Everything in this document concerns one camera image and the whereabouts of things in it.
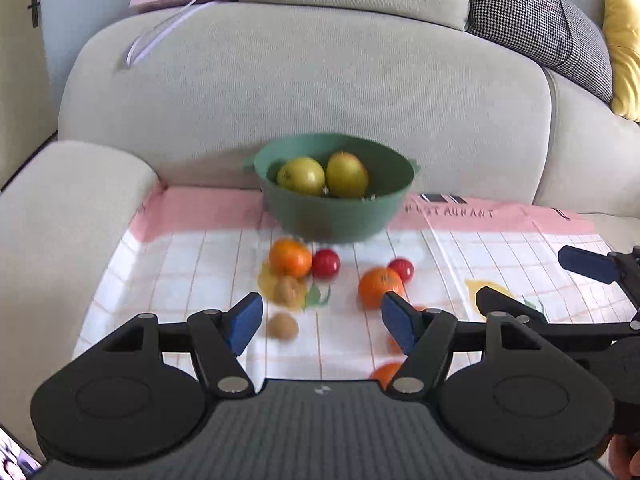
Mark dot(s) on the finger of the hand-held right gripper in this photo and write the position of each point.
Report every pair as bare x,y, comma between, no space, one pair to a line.
505,301
585,262

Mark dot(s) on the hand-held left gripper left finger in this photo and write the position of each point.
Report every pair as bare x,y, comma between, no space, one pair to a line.
244,324

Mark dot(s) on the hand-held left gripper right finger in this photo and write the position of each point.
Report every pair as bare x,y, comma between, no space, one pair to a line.
400,321

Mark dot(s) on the brown kiwi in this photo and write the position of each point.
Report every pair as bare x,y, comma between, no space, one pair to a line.
282,326
287,291

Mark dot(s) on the orange mandarin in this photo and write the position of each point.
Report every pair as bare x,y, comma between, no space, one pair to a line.
290,257
386,374
377,287

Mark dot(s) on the red cherry tomato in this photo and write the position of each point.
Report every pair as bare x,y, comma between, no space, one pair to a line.
401,269
326,263

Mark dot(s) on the green colander bowl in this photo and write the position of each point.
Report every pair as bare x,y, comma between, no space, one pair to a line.
345,215

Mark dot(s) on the pink white printed cloth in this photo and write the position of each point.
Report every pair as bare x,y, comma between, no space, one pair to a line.
165,270

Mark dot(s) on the yellow-green pear with red blush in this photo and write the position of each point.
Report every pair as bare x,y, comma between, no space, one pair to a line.
347,175

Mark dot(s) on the round yellow-green pear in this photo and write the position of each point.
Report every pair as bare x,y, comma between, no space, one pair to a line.
301,176

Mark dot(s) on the yellow pillow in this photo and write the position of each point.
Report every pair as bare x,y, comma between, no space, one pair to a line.
624,50

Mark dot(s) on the black white houndstooth pillow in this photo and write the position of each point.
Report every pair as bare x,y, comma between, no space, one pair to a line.
535,15

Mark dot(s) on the smartphone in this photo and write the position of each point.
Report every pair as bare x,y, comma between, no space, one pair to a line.
15,455

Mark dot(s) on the white ribbon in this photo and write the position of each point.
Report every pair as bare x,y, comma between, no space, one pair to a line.
165,27

